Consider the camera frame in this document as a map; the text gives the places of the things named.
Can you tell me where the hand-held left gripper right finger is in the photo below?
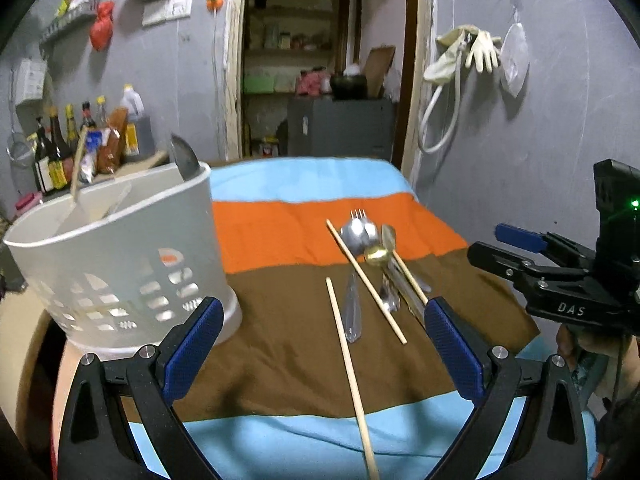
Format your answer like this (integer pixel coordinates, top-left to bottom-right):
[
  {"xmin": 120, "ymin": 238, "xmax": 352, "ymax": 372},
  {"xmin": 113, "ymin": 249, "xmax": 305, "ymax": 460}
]
[{"xmin": 422, "ymin": 296, "xmax": 588, "ymax": 480}]

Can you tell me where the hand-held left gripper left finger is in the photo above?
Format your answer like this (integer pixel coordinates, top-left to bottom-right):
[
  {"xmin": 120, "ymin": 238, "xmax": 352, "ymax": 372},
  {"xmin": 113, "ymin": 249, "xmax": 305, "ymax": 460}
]
[{"xmin": 57, "ymin": 296, "xmax": 224, "ymax": 480}]

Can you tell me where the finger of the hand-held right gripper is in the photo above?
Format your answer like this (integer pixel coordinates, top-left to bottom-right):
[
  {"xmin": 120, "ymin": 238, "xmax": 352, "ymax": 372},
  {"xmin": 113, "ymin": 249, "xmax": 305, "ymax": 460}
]
[
  {"xmin": 467, "ymin": 241, "xmax": 552, "ymax": 292},
  {"xmin": 495, "ymin": 223, "xmax": 597, "ymax": 262}
]

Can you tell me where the white plastic utensil basket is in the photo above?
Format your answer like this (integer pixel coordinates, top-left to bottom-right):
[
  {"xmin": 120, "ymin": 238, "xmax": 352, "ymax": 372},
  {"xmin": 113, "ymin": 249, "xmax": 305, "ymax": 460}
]
[{"xmin": 2, "ymin": 160, "xmax": 244, "ymax": 356}]

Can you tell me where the golden spoon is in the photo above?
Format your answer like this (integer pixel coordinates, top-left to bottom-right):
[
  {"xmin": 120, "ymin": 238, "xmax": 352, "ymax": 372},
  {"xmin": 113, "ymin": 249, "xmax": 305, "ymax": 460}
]
[{"xmin": 363, "ymin": 245, "xmax": 430, "ymax": 322}]

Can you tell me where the large steel spoon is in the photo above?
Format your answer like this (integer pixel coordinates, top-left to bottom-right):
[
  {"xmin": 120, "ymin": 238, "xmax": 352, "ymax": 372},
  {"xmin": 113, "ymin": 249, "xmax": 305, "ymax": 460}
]
[{"xmin": 340, "ymin": 222, "xmax": 367, "ymax": 345}]

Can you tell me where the person's right forearm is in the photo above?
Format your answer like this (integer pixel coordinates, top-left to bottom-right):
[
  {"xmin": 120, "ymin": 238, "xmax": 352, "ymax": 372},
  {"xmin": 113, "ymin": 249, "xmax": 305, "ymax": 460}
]
[{"xmin": 595, "ymin": 395, "xmax": 640, "ymax": 480}]

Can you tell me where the person's right hand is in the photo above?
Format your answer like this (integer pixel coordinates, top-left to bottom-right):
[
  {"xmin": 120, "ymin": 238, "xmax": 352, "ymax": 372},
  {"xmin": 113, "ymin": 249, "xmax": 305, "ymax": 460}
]
[{"xmin": 555, "ymin": 324, "xmax": 623, "ymax": 401}]

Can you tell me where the striped fleece blanket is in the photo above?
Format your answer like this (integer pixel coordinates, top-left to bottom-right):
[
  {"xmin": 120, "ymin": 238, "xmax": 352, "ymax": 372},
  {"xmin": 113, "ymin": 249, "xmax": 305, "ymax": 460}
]
[{"xmin": 127, "ymin": 159, "xmax": 598, "ymax": 480}]

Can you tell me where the clear plastic bag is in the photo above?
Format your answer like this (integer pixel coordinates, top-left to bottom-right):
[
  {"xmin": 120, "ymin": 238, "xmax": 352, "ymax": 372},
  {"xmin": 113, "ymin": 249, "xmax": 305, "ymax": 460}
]
[{"xmin": 500, "ymin": 7, "xmax": 531, "ymax": 98}]

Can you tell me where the wooden spatula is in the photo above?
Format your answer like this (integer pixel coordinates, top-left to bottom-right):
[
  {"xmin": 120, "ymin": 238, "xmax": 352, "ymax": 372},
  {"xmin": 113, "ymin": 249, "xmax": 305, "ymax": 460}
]
[{"xmin": 115, "ymin": 152, "xmax": 168, "ymax": 178}]

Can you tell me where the cream rubber glove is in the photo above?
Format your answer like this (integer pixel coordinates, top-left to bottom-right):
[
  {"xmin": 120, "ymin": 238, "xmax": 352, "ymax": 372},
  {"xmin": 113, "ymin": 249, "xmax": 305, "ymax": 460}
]
[
  {"xmin": 465, "ymin": 30, "xmax": 502, "ymax": 73},
  {"xmin": 422, "ymin": 24, "xmax": 481, "ymax": 83}
]

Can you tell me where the grey cabinet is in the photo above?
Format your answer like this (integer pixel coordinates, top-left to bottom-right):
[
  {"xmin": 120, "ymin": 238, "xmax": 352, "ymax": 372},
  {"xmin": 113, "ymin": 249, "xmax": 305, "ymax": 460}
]
[{"xmin": 286, "ymin": 97, "xmax": 397, "ymax": 158}]

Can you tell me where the blue white food packet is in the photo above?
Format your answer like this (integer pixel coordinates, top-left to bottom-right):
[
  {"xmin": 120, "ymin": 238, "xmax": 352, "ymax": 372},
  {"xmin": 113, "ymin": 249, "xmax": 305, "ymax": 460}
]
[{"xmin": 79, "ymin": 130, "xmax": 103, "ymax": 183}]

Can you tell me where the pink dish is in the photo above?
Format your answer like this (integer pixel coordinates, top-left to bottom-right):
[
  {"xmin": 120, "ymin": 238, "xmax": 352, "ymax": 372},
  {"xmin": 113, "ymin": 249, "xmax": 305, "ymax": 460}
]
[{"xmin": 15, "ymin": 192, "xmax": 43, "ymax": 216}]

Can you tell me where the brown food packet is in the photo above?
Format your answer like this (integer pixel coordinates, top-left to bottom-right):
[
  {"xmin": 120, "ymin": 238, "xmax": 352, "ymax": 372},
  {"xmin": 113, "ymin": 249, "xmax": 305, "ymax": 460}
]
[{"xmin": 97, "ymin": 107, "xmax": 128, "ymax": 173}]

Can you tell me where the cardboard sheet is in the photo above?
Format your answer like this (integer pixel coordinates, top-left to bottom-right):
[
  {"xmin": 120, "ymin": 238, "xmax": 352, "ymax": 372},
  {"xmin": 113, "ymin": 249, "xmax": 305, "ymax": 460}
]
[{"xmin": 361, "ymin": 46, "xmax": 397, "ymax": 100}]

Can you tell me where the black pot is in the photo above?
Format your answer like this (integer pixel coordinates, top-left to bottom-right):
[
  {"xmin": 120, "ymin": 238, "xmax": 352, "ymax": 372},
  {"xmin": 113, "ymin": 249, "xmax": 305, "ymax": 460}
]
[{"xmin": 330, "ymin": 72, "xmax": 371, "ymax": 101}]

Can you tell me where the brown-capped dark sauce bottle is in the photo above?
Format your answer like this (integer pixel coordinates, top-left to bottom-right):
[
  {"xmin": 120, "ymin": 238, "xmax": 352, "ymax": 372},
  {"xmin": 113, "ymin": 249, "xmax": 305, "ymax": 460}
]
[{"xmin": 47, "ymin": 106, "xmax": 76, "ymax": 191}]

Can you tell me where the black-capped dark sauce bottle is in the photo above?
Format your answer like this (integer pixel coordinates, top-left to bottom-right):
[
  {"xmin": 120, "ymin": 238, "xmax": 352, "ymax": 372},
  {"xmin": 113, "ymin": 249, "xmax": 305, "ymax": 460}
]
[{"xmin": 31, "ymin": 116, "xmax": 57, "ymax": 197}]

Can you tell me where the pink cloth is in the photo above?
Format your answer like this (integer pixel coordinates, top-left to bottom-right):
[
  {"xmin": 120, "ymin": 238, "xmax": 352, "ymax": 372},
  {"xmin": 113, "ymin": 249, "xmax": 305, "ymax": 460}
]
[{"xmin": 296, "ymin": 71, "xmax": 331, "ymax": 96}]

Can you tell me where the metal strainer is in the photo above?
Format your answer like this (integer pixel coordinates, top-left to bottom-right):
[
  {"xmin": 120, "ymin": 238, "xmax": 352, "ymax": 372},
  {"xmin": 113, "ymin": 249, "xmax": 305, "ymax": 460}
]
[{"xmin": 6, "ymin": 110, "xmax": 31, "ymax": 166}]

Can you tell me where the green box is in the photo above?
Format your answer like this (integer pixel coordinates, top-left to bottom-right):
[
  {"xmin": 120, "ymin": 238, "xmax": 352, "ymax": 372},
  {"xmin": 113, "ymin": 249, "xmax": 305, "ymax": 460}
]
[{"xmin": 243, "ymin": 72, "xmax": 281, "ymax": 93}]

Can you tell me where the wooden storage shelf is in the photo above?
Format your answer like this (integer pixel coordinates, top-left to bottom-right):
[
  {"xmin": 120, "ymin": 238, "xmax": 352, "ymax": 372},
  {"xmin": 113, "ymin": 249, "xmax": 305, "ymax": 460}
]
[{"xmin": 244, "ymin": 0, "xmax": 351, "ymax": 156}]

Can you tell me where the red hanging bag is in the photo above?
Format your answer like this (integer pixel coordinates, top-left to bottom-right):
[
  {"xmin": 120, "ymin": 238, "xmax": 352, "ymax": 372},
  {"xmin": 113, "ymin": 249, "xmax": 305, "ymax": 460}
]
[{"xmin": 90, "ymin": 1, "xmax": 116, "ymax": 52}]

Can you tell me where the black cable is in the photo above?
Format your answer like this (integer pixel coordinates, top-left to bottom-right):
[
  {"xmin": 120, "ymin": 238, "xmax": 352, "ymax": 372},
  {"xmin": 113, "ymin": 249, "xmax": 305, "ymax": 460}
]
[{"xmin": 606, "ymin": 334, "xmax": 626, "ymax": 413}]

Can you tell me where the white hose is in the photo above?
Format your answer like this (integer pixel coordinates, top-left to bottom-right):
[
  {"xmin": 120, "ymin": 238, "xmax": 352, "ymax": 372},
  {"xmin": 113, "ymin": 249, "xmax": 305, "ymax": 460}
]
[{"xmin": 417, "ymin": 42, "xmax": 463, "ymax": 155}]

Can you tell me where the wooden door frame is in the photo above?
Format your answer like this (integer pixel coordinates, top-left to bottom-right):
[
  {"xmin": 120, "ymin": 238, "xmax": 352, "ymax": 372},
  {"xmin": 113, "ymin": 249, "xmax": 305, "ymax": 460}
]
[{"xmin": 225, "ymin": 0, "xmax": 438, "ymax": 166}]

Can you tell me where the white wall holder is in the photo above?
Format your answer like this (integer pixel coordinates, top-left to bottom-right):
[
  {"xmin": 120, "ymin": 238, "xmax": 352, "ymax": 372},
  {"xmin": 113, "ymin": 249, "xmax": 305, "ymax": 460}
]
[{"xmin": 14, "ymin": 57, "xmax": 48, "ymax": 106}]

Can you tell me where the white wall control panel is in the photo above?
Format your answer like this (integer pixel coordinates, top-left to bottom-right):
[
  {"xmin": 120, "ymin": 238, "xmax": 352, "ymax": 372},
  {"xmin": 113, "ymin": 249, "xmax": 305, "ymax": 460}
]
[{"xmin": 142, "ymin": 0, "xmax": 194, "ymax": 27}]

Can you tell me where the metal wall shelf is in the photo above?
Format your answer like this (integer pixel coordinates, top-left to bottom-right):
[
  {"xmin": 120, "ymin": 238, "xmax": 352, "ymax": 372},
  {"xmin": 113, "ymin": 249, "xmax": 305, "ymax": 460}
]
[{"xmin": 39, "ymin": 7, "xmax": 98, "ymax": 43}]

